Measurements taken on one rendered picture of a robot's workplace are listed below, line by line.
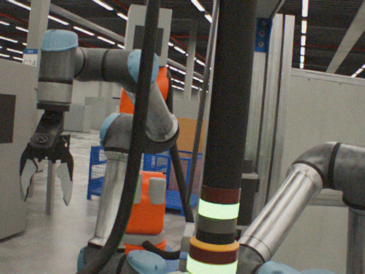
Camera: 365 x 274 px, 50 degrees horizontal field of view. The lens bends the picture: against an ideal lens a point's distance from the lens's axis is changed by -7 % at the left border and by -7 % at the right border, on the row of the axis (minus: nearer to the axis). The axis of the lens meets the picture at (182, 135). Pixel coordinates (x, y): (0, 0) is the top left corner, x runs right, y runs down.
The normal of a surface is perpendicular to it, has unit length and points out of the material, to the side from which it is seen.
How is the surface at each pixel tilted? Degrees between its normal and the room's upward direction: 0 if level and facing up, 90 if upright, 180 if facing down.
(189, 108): 90
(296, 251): 90
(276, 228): 54
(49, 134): 32
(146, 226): 90
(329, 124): 91
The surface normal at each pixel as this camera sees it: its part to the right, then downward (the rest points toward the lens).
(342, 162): -0.60, -0.25
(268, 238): 0.36, -0.52
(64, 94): 0.77, 0.11
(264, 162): -0.07, 0.04
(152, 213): 0.21, 0.07
